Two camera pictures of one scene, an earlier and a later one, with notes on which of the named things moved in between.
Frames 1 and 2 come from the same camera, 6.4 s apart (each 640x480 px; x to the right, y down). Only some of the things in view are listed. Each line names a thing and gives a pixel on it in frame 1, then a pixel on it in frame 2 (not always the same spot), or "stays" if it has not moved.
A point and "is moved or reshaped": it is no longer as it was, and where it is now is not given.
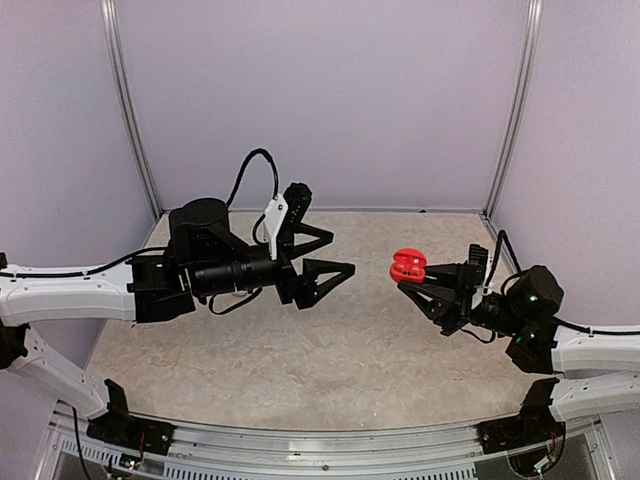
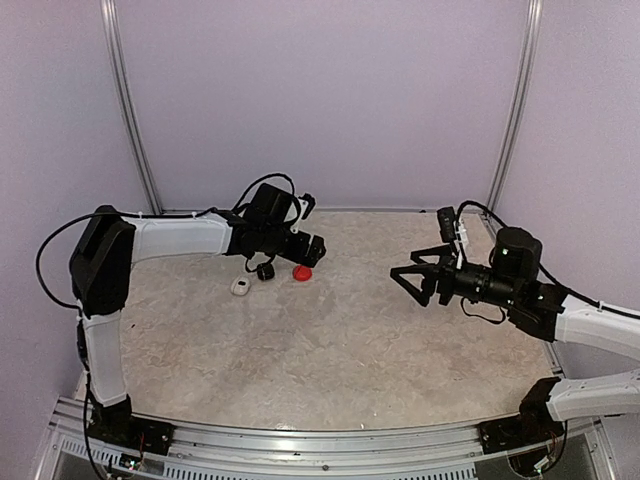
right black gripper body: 465,297 → 447,269
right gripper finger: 442,274 → 443,251
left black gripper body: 287,284 → 297,253
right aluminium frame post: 530,54 stays
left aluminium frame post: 109,15 stays
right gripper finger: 439,308 → 429,283
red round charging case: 408,266 is moved or reshaped
